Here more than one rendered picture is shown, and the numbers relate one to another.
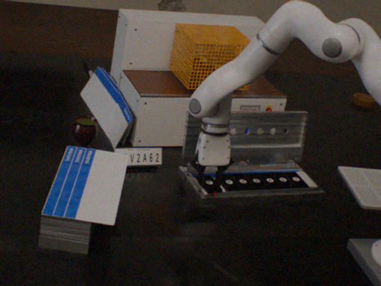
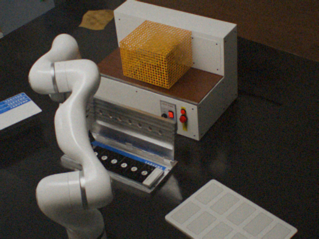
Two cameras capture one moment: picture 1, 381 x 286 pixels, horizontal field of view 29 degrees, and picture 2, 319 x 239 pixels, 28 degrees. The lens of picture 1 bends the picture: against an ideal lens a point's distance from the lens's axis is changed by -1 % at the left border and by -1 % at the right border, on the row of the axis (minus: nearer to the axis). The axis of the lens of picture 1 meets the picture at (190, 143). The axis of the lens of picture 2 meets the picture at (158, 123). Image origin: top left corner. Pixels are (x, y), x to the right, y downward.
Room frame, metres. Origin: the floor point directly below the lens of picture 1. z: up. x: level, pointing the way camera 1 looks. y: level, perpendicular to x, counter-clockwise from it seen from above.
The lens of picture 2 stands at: (1.38, -2.05, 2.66)
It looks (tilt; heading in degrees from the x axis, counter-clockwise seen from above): 38 degrees down; 62
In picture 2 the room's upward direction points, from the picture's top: 6 degrees counter-clockwise
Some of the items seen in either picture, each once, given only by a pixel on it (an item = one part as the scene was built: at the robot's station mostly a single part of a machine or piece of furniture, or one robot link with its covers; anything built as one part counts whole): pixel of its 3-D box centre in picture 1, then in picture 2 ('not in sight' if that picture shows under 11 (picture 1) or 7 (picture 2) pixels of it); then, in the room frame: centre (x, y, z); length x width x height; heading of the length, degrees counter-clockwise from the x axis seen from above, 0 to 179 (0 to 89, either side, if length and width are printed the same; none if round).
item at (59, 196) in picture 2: not in sight; (70, 206); (1.78, -0.65, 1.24); 0.19 x 0.12 x 0.24; 155
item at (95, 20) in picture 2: not in sight; (96, 18); (2.63, 0.91, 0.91); 0.22 x 0.18 x 0.02; 44
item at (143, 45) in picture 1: (220, 76); (184, 70); (2.59, -0.06, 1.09); 0.75 x 0.40 x 0.38; 116
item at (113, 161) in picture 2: (256, 182); (114, 162); (2.12, -0.23, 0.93); 0.10 x 0.05 x 0.01; 25
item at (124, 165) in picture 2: (269, 182); (124, 166); (2.15, -0.27, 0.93); 0.10 x 0.05 x 0.01; 25
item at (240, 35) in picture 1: (211, 56); (157, 53); (2.49, -0.01, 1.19); 0.23 x 0.20 x 0.17; 116
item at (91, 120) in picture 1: (84, 135); not in sight; (2.17, 0.35, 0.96); 0.09 x 0.09 x 0.11
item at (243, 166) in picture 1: (252, 180); (118, 160); (2.15, -0.22, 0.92); 0.44 x 0.21 x 0.04; 116
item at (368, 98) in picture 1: (364, 100); not in sight; (3.13, -0.73, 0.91); 0.10 x 0.10 x 0.02
